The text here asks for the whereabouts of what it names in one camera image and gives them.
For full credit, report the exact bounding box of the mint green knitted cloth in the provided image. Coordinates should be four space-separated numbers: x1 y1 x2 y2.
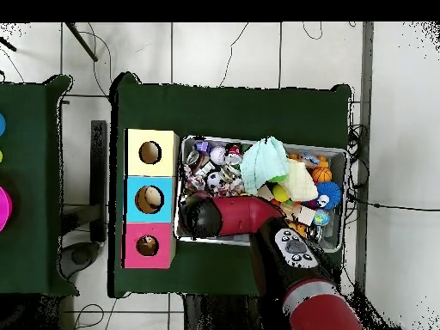
240 136 291 197

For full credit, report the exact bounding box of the cream knitted cloth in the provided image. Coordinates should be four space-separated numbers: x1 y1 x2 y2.
280 159 320 204

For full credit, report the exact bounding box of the wooden box with three holes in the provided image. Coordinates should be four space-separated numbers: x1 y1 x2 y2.
123 128 180 270

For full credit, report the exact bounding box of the shallow clear mesh bin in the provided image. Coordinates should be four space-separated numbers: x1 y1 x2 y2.
174 136 348 254

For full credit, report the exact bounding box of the small soccer ball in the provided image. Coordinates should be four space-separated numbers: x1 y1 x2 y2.
205 171 225 191

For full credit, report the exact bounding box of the white toy baseball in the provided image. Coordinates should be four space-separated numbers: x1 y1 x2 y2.
209 145 227 165

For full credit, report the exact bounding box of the red crushed can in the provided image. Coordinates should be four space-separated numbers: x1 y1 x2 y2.
225 144 244 167

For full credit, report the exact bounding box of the plain yellow ball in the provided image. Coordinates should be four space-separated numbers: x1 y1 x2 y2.
271 184 290 204

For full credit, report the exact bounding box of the dark green table cloth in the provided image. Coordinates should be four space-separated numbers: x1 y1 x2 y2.
108 71 353 303

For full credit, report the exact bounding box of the orange toy basketball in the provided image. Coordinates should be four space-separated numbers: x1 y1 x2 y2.
312 167 334 184

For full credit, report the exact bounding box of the small globe ball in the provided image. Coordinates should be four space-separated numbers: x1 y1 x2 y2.
313 209 332 228

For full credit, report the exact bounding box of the blue spiky ball with eyes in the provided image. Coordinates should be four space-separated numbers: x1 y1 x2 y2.
316 181 344 211

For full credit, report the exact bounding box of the green side table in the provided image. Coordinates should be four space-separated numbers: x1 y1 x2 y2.
0 74 80 296

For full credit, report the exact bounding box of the black tripod leg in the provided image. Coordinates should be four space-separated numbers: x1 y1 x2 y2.
64 22 99 63

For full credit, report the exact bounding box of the pink disc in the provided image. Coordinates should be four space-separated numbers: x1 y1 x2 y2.
0 185 14 234

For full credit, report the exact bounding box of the black cable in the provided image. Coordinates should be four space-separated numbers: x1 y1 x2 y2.
346 195 440 213

